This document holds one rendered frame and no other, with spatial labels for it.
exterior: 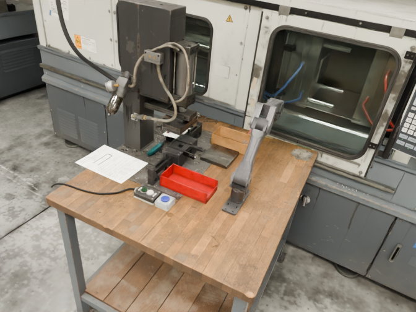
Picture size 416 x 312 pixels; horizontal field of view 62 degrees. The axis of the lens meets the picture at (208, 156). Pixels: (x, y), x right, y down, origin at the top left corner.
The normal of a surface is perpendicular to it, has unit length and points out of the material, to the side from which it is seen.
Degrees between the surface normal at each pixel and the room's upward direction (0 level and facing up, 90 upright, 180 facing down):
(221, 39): 90
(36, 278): 0
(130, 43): 90
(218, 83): 90
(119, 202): 0
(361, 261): 90
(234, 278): 0
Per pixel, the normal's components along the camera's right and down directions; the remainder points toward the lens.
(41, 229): 0.09, -0.83
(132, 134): -0.44, 0.46
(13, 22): 0.86, 0.34
